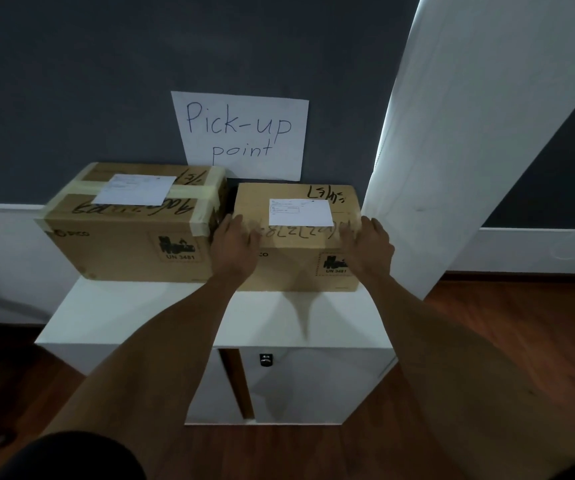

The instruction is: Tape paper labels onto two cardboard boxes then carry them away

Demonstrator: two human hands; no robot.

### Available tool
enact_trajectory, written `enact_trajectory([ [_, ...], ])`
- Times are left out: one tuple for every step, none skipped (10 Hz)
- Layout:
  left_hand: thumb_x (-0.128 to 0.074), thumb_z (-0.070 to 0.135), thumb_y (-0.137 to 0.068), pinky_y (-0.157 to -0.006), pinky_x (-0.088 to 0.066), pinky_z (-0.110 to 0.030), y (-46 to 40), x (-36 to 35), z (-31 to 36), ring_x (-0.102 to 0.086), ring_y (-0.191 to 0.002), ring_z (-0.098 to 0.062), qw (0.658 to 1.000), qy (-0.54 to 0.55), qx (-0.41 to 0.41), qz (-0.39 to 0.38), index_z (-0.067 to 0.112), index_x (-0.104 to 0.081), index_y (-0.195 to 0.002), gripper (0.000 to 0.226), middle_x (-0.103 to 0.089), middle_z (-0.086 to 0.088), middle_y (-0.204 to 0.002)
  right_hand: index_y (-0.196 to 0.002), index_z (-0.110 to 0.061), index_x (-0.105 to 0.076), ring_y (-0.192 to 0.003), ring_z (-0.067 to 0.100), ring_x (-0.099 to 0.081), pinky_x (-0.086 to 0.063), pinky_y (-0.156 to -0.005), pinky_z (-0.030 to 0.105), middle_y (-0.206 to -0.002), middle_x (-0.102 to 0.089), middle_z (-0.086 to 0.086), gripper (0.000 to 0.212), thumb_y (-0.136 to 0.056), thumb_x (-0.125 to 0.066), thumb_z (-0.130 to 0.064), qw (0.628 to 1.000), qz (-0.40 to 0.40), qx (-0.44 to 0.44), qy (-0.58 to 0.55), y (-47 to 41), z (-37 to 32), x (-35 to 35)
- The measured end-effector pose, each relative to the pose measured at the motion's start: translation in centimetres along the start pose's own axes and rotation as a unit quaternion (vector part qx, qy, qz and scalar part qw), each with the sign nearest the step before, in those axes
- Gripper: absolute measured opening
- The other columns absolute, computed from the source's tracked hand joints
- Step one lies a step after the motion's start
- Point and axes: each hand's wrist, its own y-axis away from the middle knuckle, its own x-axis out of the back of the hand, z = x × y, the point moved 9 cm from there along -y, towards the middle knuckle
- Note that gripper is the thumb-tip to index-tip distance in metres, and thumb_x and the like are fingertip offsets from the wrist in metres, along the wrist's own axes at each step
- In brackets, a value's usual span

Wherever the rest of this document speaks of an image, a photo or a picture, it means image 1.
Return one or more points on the person's left forearm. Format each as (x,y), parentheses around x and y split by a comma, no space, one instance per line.
(157,364)

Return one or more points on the person's right thumb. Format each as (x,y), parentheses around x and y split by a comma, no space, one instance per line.
(345,240)

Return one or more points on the person's black clothing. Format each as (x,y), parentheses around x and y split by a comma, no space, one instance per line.
(72,459)

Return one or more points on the white leaning panel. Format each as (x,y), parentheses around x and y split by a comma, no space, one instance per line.
(467,119)

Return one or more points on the small brown cardboard box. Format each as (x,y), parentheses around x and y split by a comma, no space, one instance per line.
(295,254)

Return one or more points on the white handwritten paper sign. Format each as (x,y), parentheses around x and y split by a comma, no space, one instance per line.
(247,137)

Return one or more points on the person's left hand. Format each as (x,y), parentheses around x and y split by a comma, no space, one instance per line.
(232,254)

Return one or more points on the black cabinet lock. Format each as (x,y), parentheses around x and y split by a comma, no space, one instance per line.
(266,359)

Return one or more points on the person's right hand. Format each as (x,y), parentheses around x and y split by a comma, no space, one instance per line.
(370,252)

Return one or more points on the person's left thumb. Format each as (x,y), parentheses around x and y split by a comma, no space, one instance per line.
(255,242)

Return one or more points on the large taped cardboard box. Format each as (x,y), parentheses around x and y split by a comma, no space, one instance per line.
(132,229)

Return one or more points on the white shipping label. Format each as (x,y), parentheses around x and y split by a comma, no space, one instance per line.
(301,212)
(135,189)

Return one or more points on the white cabinet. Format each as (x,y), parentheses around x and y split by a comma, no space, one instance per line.
(287,324)

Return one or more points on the person's right forearm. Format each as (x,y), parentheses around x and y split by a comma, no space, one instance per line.
(447,374)

